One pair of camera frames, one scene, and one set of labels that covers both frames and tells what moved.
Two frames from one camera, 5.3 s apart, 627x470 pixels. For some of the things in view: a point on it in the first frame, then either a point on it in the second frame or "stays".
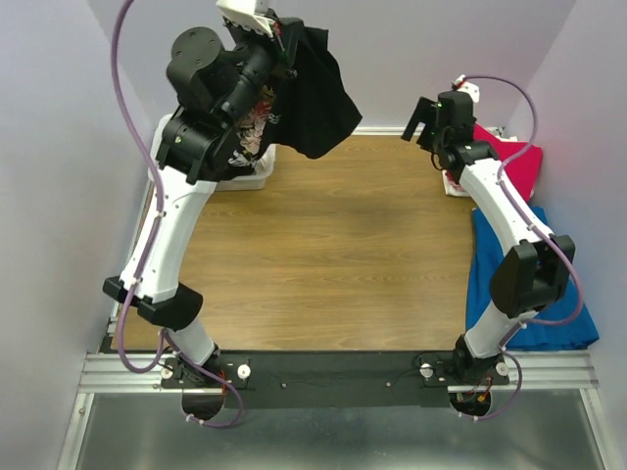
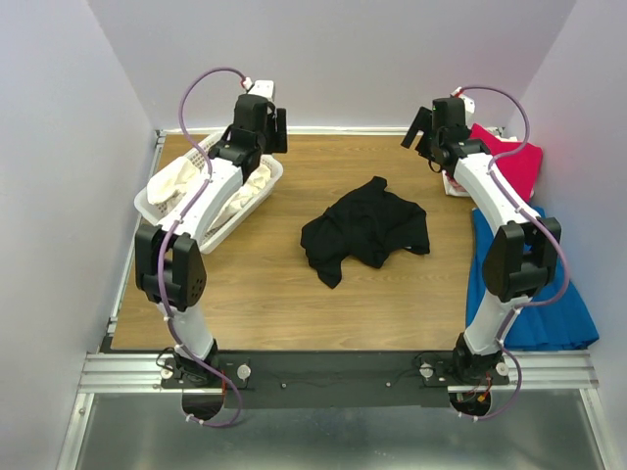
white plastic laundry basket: (260, 173) -> (153, 213)
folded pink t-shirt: (524, 169) stays
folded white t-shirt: (452, 185) stays
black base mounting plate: (334, 379) stays
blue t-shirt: (566, 326) stays
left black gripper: (282, 47) -> (278, 144)
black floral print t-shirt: (307, 107) -> (368, 225)
